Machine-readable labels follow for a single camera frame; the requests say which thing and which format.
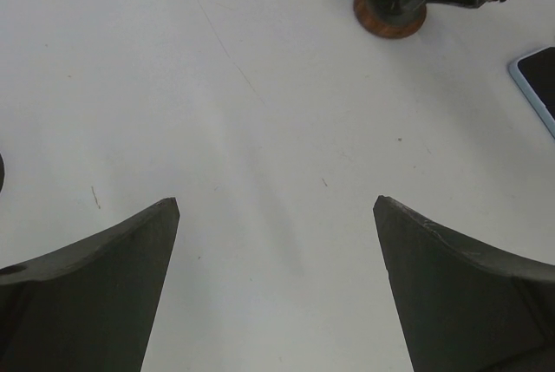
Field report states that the black clamp phone stand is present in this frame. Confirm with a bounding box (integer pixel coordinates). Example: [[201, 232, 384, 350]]
[[0, 155, 5, 191]]

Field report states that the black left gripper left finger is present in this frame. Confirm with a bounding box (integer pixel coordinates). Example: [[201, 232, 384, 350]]
[[1, 198, 180, 371]]

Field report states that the wooden base phone stand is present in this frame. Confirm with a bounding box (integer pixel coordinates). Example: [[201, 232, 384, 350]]
[[353, 0, 428, 39]]

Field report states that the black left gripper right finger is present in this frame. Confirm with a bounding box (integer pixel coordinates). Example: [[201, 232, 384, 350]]
[[373, 196, 554, 371]]

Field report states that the light blue cased phone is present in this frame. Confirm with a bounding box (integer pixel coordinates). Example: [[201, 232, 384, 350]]
[[508, 46, 555, 137]]

